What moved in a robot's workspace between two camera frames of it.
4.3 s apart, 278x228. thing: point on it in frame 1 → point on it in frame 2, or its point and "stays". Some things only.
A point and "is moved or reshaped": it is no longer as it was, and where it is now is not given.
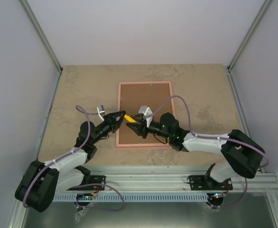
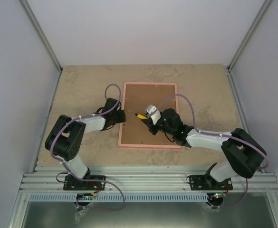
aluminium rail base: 174,179 stays
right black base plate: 201,183 stays
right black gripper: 139,127 → 149,122
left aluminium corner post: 41,35 stays
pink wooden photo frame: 132,96 is moved or reshaped
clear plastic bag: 78,214 stays
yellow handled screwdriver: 129,118 is moved or reshaped
